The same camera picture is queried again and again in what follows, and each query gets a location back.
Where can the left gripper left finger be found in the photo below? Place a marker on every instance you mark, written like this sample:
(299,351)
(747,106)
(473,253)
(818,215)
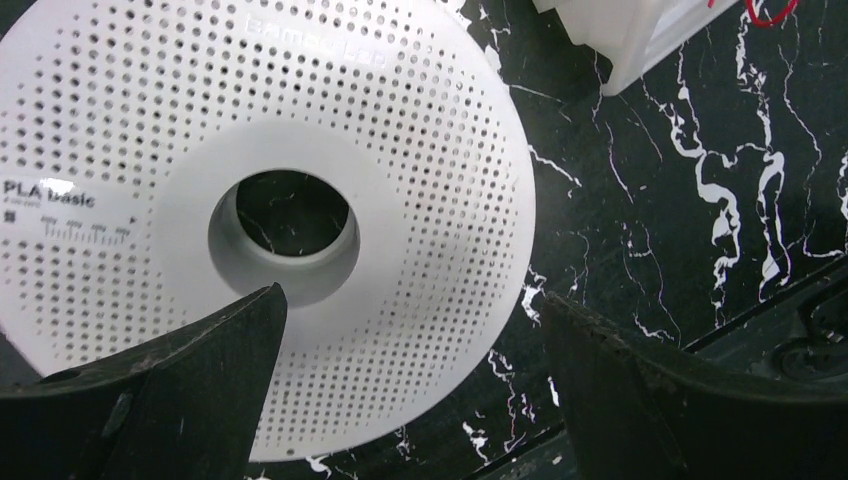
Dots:
(184,405)

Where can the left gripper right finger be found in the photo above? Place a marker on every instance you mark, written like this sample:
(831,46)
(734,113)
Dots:
(638,408)

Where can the white perforated filament spool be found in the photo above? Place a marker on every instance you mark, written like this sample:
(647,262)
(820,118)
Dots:
(162,159)

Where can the white plastic bin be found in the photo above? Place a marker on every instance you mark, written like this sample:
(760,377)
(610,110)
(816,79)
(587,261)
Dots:
(634,35)

